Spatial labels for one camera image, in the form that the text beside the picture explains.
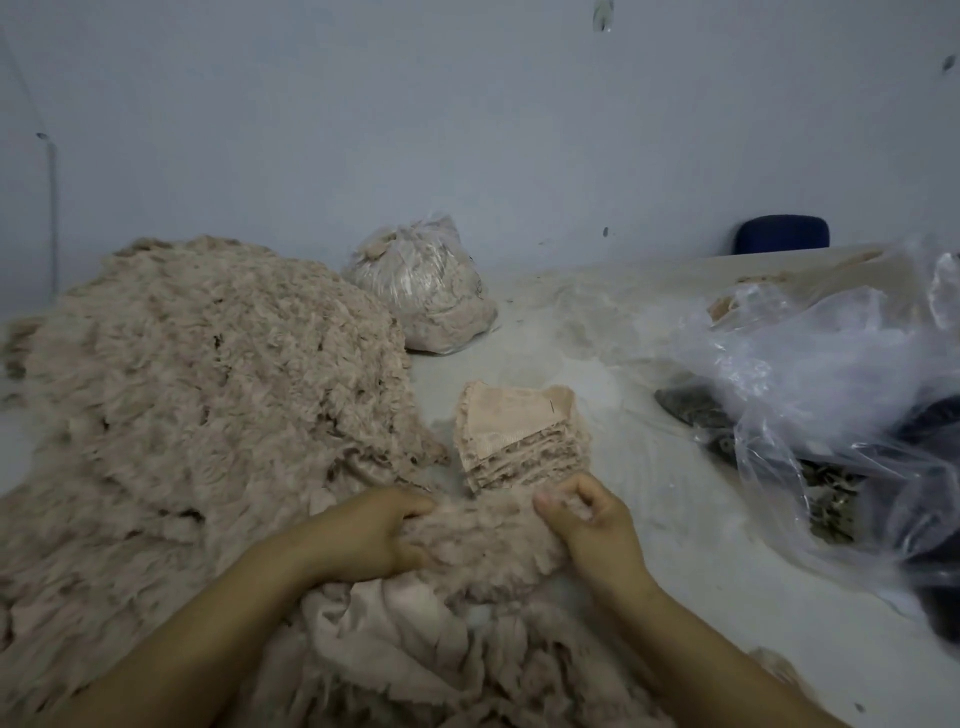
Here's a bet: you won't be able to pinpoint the person's left hand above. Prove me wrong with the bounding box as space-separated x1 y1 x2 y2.
282 483 444 587

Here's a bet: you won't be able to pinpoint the blue chair back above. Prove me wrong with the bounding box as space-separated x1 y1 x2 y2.
732 213 833 257

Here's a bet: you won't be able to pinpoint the person's right forearm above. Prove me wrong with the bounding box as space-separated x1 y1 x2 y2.
607 577 849 728

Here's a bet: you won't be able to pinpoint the large pile beige fabric scraps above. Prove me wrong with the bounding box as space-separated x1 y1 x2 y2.
0 234 452 728

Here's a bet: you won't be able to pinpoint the person's right hand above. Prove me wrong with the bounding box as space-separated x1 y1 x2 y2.
532 471 659 609

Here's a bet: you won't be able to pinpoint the beige scrap strips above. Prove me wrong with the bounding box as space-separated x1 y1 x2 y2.
225 480 677 728

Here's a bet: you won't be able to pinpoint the beige fur pile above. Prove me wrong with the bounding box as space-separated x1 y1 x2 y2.
708 247 887 329

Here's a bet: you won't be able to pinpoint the large clear plastic bag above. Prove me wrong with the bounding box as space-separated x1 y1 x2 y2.
660 232 960 594

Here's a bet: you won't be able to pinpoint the clear bag of beige scraps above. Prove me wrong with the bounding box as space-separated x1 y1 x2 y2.
342 213 501 357

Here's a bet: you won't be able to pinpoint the stack of sorted beige pieces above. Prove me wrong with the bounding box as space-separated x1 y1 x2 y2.
454 379 594 498

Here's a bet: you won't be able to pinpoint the person's left forearm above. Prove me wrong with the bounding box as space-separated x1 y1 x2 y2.
45 540 324 728

